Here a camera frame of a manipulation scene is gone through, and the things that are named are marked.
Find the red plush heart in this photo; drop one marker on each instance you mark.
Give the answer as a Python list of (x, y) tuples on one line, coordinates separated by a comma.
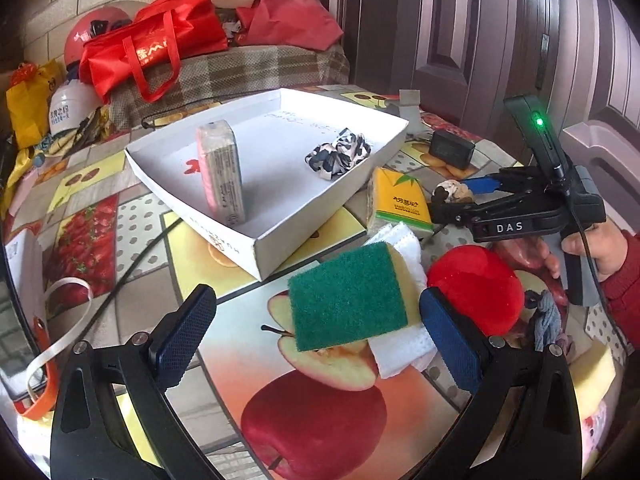
[(475, 285)]

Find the red helmet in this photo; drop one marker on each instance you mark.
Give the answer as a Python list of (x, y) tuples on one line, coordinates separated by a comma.
[(82, 35)]

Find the brown door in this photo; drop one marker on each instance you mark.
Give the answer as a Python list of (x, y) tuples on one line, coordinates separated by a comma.
[(475, 35)]

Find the white cloth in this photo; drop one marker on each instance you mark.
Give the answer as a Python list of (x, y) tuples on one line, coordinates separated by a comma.
[(400, 357)]

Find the white carton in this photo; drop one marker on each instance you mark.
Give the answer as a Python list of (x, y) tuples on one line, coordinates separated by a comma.
[(22, 270)]

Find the brown plush toy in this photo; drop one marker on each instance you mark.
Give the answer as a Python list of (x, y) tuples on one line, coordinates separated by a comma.
[(452, 191)]

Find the orange plastic piece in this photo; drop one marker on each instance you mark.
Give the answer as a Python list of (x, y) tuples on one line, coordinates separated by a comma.
[(37, 405)]

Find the yellow crumpled cloth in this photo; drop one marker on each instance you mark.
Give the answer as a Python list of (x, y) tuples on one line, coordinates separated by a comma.
[(15, 170)]

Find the person's right hand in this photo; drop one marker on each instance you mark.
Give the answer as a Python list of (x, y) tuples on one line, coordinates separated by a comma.
[(607, 247)]

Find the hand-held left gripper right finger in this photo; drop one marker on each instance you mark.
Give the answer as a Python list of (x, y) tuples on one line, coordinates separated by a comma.
[(450, 340)]

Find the yellow bag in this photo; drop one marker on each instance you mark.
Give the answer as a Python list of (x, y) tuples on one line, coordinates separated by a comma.
[(30, 105)]

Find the pale yellow sponge block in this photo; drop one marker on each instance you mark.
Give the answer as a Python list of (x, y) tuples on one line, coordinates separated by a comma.
[(592, 375)]

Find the green and yellow sponge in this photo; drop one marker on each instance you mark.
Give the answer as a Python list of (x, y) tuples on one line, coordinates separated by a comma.
[(345, 295)]

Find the red cloth bag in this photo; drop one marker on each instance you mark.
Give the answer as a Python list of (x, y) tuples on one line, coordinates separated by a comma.
[(290, 15)]

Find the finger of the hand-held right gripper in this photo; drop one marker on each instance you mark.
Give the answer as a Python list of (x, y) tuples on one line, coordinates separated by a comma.
[(450, 210), (480, 183)]

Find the white cardboard box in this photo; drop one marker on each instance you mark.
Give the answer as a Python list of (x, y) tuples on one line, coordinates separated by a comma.
[(280, 160)]

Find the grey tape piece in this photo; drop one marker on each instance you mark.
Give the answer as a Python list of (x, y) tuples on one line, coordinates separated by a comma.
[(409, 102)]

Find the red tote bag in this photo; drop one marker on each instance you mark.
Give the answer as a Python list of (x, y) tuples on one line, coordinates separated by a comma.
[(165, 35)]

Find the black and white scrunchie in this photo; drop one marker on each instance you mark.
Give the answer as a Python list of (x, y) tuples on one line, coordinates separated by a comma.
[(337, 155)]

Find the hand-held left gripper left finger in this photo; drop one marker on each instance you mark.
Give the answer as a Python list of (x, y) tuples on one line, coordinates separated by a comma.
[(182, 330)]

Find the yellow tissue pack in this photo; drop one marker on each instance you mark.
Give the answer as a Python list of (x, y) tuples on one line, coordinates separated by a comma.
[(400, 200)]

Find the fruit print tablecloth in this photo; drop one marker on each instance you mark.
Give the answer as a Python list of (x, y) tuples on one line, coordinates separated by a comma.
[(100, 195)]

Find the black power adapter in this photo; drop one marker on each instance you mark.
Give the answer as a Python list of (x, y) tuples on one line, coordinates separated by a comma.
[(450, 149)]

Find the pink tissue pack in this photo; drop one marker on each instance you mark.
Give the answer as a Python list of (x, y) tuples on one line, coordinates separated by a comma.
[(220, 175)]

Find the white helmet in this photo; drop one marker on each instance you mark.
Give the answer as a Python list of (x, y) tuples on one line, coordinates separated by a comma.
[(70, 105)]

